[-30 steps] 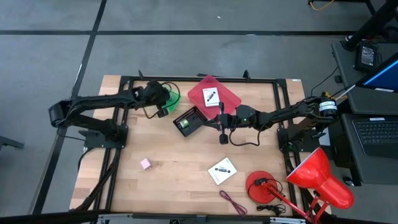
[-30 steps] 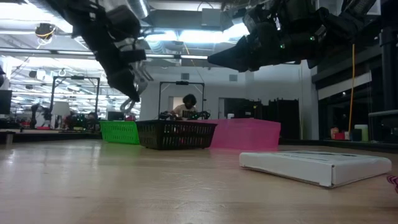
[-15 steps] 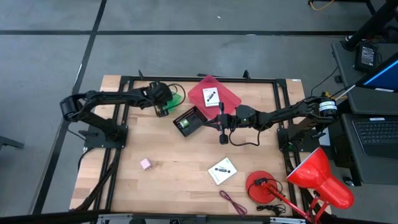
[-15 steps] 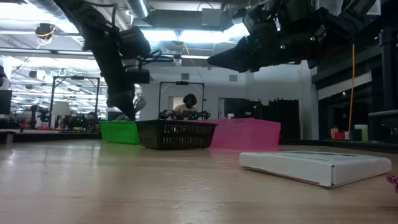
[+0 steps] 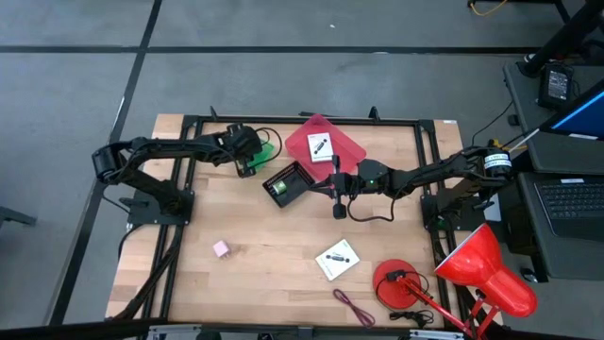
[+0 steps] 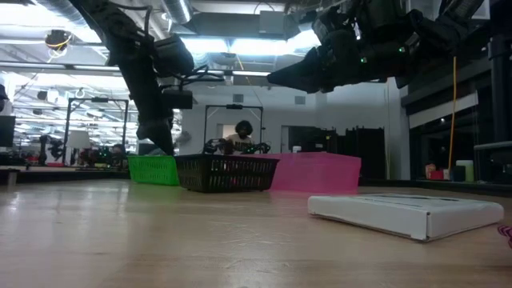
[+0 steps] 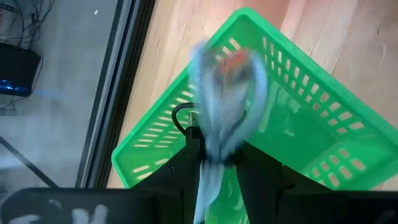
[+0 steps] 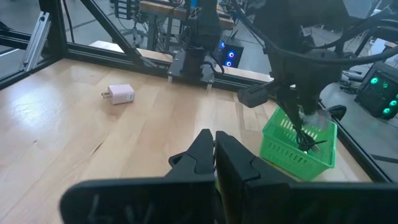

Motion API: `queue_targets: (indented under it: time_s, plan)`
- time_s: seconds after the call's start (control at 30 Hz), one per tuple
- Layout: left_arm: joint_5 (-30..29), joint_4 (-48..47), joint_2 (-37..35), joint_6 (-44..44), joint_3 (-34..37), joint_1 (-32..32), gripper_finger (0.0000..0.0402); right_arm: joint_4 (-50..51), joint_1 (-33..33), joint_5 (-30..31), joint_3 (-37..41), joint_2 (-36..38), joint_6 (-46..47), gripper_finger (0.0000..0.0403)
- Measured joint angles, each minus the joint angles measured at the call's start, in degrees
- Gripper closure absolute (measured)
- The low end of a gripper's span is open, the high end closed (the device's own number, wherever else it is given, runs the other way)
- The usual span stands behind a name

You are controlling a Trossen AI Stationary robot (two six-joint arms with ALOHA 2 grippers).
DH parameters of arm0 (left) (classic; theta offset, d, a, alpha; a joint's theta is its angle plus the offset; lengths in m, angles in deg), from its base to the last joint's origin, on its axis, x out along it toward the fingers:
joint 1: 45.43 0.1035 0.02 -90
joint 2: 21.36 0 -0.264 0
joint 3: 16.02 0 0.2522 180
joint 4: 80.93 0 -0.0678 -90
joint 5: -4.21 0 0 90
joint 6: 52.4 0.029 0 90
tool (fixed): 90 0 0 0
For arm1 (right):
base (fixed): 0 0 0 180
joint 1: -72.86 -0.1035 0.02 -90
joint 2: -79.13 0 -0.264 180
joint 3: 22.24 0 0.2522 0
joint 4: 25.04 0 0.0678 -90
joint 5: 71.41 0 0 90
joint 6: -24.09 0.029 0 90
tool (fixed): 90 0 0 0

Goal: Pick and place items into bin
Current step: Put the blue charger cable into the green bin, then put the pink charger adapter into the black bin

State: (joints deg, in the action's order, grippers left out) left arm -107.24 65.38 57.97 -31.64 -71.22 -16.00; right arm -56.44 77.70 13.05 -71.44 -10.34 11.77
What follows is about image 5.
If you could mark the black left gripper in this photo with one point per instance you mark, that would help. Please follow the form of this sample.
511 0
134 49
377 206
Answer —
241 141

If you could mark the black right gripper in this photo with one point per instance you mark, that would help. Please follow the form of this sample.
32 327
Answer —
344 185

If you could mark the small green item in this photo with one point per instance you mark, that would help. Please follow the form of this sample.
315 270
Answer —
279 187

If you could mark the white printed box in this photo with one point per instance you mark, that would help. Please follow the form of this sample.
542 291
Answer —
313 156
325 264

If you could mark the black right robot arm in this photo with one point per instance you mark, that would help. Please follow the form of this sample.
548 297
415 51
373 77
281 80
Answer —
424 175

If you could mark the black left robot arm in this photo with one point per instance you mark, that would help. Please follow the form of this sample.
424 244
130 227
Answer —
160 146

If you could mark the pinkish red plastic bin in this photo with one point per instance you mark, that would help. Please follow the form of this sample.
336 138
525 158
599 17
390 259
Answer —
347 151

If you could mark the green plastic basket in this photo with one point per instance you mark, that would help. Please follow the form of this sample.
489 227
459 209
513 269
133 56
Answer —
265 156

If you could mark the black plastic basket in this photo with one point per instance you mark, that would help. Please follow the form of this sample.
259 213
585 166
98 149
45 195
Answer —
295 181

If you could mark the red desk lamp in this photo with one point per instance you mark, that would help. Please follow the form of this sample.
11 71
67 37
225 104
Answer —
481 269

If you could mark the dark grey side desk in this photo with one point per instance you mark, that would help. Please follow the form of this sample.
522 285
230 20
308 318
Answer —
552 151

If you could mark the black laptop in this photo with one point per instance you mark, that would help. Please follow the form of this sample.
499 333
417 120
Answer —
571 203

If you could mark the grey furniture leg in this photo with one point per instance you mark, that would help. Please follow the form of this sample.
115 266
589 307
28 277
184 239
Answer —
16 216

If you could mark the black power adapter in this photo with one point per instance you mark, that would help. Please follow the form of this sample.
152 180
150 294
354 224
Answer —
557 85

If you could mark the monitor with blue screen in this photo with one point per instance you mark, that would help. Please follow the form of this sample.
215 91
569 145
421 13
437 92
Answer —
580 113

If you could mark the black aluminium table frame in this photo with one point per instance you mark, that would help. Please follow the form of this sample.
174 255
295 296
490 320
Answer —
307 119

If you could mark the pale pink wall charger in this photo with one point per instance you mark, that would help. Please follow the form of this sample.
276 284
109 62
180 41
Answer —
221 248

